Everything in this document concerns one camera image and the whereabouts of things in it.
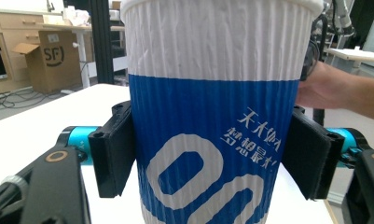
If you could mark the wooden cabinet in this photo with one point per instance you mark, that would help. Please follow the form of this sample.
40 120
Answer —
10 40

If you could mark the blue and white paper cup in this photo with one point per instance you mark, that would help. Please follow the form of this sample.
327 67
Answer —
212 46

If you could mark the white foam mat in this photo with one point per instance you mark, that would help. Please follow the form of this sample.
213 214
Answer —
35 133

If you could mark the white platform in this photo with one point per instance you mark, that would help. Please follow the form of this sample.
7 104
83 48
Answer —
358 56

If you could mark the cardboard box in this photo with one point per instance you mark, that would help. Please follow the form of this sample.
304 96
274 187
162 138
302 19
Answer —
52 62

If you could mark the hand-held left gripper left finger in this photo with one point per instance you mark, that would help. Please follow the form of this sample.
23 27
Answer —
113 155

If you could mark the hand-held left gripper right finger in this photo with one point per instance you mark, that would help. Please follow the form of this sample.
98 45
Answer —
312 155

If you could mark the black metal frame post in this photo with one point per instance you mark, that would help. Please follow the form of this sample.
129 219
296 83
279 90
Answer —
101 40

